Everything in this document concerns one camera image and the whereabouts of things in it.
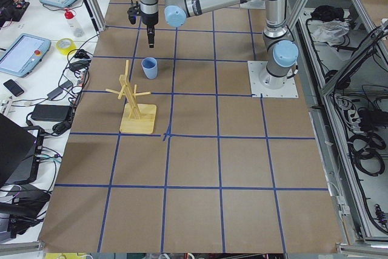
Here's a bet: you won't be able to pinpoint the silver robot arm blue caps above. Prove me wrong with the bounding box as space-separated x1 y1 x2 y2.
127 0 299 90

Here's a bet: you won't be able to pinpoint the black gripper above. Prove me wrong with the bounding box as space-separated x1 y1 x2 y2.
141 12 159 48

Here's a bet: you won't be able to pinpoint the red capped squeeze bottle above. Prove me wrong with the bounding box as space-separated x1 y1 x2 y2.
64 8 85 38

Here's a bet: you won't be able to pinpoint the yellow tape roll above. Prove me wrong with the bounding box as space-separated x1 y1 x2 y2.
56 38 77 55

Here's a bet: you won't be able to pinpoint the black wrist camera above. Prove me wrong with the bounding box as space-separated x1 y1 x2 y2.
127 2 141 25

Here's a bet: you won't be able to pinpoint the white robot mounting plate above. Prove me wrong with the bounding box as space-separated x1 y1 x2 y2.
247 61 298 98

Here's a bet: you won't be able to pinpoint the black power adapter brick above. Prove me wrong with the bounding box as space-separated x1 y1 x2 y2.
31 104 70 122

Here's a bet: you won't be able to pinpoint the wooden mug tree stand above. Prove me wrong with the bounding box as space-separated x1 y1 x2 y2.
106 60 157 134

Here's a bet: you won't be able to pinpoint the crumpled white cloth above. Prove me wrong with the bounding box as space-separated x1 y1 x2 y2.
312 20 350 46

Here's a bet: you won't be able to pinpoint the light blue plastic cup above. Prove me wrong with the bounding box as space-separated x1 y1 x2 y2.
141 57 158 79

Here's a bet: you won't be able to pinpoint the black smartphone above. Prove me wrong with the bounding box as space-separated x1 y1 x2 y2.
3 79 24 96

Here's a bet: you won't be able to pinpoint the near teach pendant tablet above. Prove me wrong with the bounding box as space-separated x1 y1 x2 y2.
1 33 52 77

